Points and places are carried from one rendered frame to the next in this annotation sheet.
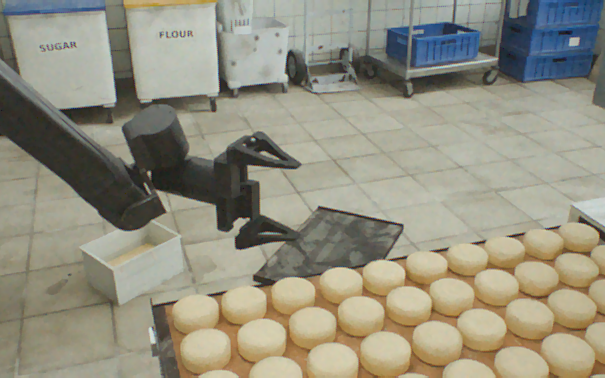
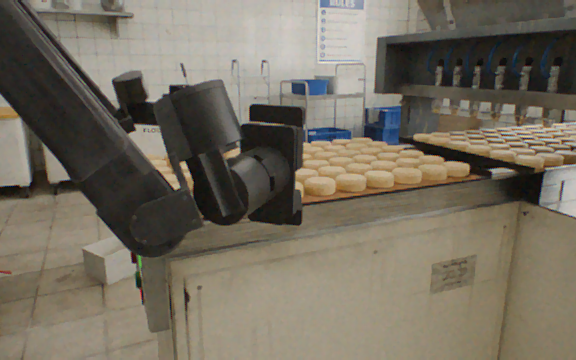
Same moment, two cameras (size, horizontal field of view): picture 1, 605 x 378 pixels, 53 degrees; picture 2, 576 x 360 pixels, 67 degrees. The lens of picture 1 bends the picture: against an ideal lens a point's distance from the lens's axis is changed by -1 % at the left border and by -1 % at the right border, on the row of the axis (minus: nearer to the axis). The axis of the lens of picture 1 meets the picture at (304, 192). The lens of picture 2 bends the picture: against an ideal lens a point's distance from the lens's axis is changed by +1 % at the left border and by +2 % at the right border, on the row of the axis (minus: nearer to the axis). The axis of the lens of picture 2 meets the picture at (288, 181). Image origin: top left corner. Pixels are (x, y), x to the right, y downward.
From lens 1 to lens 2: 42 cm
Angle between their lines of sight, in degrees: 13
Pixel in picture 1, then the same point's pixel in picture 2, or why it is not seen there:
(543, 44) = (390, 138)
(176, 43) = (154, 136)
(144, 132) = (124, 79)
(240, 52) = not seen: hidden behind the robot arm
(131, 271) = (117, 261)
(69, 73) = not seen: hidden behind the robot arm
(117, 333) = (105, 300)
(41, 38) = not seen: hidden behind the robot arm
